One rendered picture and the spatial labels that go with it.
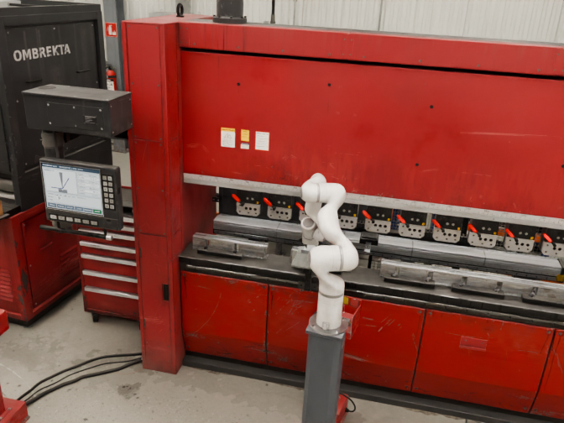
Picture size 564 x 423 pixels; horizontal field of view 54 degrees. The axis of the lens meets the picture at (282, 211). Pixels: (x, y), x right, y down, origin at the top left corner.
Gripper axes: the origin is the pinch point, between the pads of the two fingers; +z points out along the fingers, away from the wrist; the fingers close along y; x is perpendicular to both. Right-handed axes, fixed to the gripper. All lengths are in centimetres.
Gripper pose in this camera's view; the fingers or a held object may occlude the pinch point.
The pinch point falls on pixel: (311, 245)
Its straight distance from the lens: 341.3
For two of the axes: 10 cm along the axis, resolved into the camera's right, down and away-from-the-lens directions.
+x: -2.0, 8.7, -4.4
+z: 1.0, 4.7, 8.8
